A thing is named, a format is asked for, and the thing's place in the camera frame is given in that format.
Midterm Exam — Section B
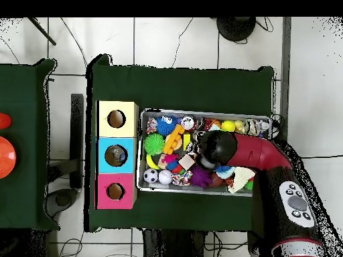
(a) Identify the small orange basketball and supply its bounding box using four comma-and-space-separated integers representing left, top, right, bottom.
208, 120, 222, 133

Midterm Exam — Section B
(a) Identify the black round stand base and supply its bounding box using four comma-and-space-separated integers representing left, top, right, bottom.
216, 17, 257, 43

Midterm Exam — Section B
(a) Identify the small soccer ball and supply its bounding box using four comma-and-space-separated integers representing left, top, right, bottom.
143, 169, 159, 184

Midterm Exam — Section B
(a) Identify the small pink spiky ball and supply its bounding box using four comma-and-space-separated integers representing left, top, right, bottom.
160, 154, 180, 165

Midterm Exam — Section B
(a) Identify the blue spiky ball with eyes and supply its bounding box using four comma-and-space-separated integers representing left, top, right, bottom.
155, 114, 179, 136

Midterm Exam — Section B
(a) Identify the purple spiky toy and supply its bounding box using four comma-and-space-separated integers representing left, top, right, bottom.
190, 165, 214, 189

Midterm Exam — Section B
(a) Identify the black upright panel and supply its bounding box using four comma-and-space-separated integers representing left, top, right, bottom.
70, 93, 85, 189

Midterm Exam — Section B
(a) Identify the shallow clear mesh bin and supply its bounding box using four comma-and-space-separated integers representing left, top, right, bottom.
138, 109, 271, 198

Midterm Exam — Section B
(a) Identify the plain wooden cube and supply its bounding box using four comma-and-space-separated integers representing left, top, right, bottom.
178, 153, 196, 171

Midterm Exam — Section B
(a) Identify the pale blue waffle cloth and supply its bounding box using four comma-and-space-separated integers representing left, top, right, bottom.
215, 165, 236, 180

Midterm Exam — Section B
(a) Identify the grey round floor base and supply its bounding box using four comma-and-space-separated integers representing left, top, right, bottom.
45, 187, 79, 216

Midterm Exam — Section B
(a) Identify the black drink can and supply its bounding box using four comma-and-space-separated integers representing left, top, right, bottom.
180, 115, 196, 131

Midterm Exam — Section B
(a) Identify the dark green side table cloth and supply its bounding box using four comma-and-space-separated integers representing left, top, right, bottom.
0, 58, 59, 232

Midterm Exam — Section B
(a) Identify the crushed shiny silver can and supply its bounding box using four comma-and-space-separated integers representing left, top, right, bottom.
243, 118, 259, 135

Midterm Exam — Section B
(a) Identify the wooden box with three holes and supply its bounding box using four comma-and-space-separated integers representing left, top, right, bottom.
96, 100, 139, 209

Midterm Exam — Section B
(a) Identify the small red object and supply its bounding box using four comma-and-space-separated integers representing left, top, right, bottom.
0, 112, 11, 130

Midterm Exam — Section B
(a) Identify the white baseball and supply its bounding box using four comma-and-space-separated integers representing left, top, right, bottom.
158, 170, 174, 185

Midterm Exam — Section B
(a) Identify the long orange toy brick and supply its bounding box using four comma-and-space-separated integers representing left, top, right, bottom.
163, 124, 186, 155

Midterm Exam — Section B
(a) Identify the cream yellow knitted cloth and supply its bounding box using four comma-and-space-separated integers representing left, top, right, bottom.
227, 167, 257, 193

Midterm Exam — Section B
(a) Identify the orange disc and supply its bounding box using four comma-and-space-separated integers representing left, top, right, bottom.
0, 136, 17, 180

